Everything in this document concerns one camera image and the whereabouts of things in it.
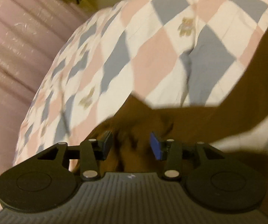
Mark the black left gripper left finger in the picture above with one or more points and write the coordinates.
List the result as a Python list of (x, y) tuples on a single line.
[(88, 154)]

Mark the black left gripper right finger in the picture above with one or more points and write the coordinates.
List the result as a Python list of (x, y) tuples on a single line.
[(173, 153)]

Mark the brown long sleeve garment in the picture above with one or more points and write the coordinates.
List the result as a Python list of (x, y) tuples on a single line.
[(230, 190)]

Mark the checkered teddy bear quilt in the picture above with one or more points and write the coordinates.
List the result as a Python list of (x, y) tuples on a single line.
[(165, 53)]

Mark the pink pleated curtain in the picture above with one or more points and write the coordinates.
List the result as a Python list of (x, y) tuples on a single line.
[(31, 34)]

